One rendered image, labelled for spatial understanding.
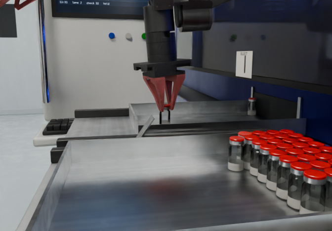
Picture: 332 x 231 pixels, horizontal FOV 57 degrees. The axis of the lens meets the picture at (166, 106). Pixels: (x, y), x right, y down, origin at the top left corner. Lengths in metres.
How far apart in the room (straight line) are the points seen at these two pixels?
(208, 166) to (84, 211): 0.20
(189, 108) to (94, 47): 0.47
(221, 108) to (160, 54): 0.35
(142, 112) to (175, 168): 0.39
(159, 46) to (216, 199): 0.32
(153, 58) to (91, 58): 0.59
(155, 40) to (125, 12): 0.59
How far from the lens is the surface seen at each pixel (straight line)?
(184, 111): 0.84
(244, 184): 0.41
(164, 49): 0.58
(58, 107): 1.17
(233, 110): 0.88
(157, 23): 0.58
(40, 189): 0.41
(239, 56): 0.76
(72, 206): 0.36
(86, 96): 1.16
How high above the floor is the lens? 1.04
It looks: 10 degrees down
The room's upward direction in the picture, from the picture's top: straight up
